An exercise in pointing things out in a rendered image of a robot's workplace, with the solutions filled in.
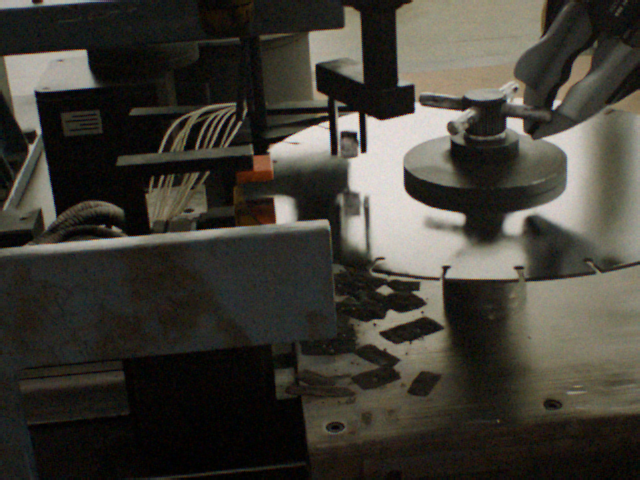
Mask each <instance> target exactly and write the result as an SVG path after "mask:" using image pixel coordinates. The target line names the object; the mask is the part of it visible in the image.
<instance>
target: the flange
mask: <svg viewBox="0 0 640 480"><path fill-rule="evenodd" d="M567 174H568V155H567V153H566V152H565V150H564V149H563V148H561V147H559V146H557V145H556V144H554V143H552V142H549V141H547V139H543V138H541V139H536V141H533V139H532V138H531V137H530V135H526V134H520V133H518V132H517V131H516V130H514V129H510V128H506V129H505V136H504V138H502V139H500V141H495V142H489V143H478V142H472V141H469V139H466V138H465V137H463V131H462V132H460V133H459V134H457V135H451V134H449V135H443V136H439V137H435V138H430V139H427V141H425V142H422V143H420V144H418V145H416V146H413V147H412V148H410V149H409V150H408V151H407V152H406V153H405V154H404V158H403V176H404V178H405V180H406V181H407V182H408V183H409V184H410V185H411V186H412V187H414V189H417V190H419V191H421V192H423V193H426V194H429V195H433V196H437V197H441V198H446V199H454V200H462V201H504V200H514V199H520V198H526V197H531V196H535V195H538V194H541V193H545V192H548V191H550V190H552V189H554V187H556V186H557V185H559V184H561V183H562V182H563V181H564V180H565V179H566V177H567Z"/></svg>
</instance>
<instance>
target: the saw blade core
mask: <svg viewBox="0 0 640 480"><path fill-rule="evenodd" d="M459 114H461V112H456V111H448V110H440V109H432V107H423V106H421V105H420V104H419V102H418V103H416V113H414V114H412V115H407V116H403V117H398V118H394V119H390V120H385V121H379V120H377V119H375V118H373V117H371V116H369V115H368V132H369V147H368V153H366V154H360V144H359V158H356V159H342V158H341V154H340V146H339V151H338V154H337V155H331V154H330V141H329V123H328V121H327V122H324V123H321V125H319V127H316V126H315V127H312V128H309V129H307V130H305V131H301V132H299V133H297V134H295V135H293V136H291V137H289V138H287V139H284V141H282V143H279V144H277V145H276V146H274V147H273V148H271V149H269V150H267V151H266V152H265V153H264V154H263V155H271V157H272V164H273V173H274V179H273V180H266V181H255V182H244V186H243V187H244V189H248V190H249V191H248V192H247V193H244V201H245V205H246V208H247V209H248V212H249V213H250V215H251V216H252V218H253V219H255V221H256V222H257V223H258V224H259V225H272V224H283V223H295V222H307V221H319V219H327V221H328V223H329V227H330V232H331V249H332V263H337V264H340V265H344V266H348V267H353V268H357V270H361V271H366V272H368V271H369V270H370V268H371V267H372V266H373V267H372V273H377V274H384V275H390V276H396V277H404V278H412V279H422V280H434V281H440V279H441V276H442V274H443V270H444V268H449V270H447V273H446V276H445V281H449V282H474V283H504V282H519V276H518V273H517V270H522V276H523V279H524V282H530V281H545V280H556V279H566V278H574V277H583V276H589V275H596V274H597V271H596V270H598V271H599V272H600V273H601V274H602V273H607V272H613V271H618V270H622V268H623V269H628V267H632V266H636V265H640V114H635V113H631V112H626V111H621V110H617V111H615V109H611V107H609V109H606V110H605V111H603V112H601V113H600V114H598V115H596V116H595V117H593V118H590V119H588V120H587V121H585V122H583V123H581V125H579V126H578V127H575V128H573V129H571V130H569V131H566V132H564V133H561V134H557V135H554V136H550V137H546V138H543V139H547V141H549V142H552V143H554V144H556V145H557V146H559V147H561V148H563V149H564V150H565V152H566V153H567V155H568V174H567V177H566V179H565V180H564V181H563V182H562V183H561V184H559V185H557V186H556V187H554V189H552V190H550V191H548V192H545V193H541V194H538V195H535V196H531V197H526V198H520V199H514V200H504V201H462V200H454V199H446V198H441V197H437V196H433V195H429V194H426V193H423V192H421V191H419V190H417V189H414V187H412V186H411V185H410V184H409V183H408V182H407V181H406V180H405V178H404V176H403V158H404V154H405V153H406V152H407V151H408V150H409V149H410V148H412V147H413V146H416V145H418V144H420V143H422V142H425V141H427V139H430V138H435V137H439V136H443V135H449V133H448V131H446V128H445V126H446V123H448V122H449V121H450V120H452V119H453V118H455V117H456V116H458V115H459ZM378 260H382V261H379V262H378V263H377V264H376V261H378ZM587 262H591V263H593V266H594V267H595V268H596V270H595V268H594V267H593V266H591V265H590V264H588V263H587ZM375 264H376V265H375ZM374 265H375V266H374Z"/></svg>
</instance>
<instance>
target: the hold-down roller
mask: <svg viewBox="0 0 640 480"><path fill-rule="evenodd" d="M340 154H341V158H342V159H356V158H359V133H358V130H342V131H340Z"/></svg>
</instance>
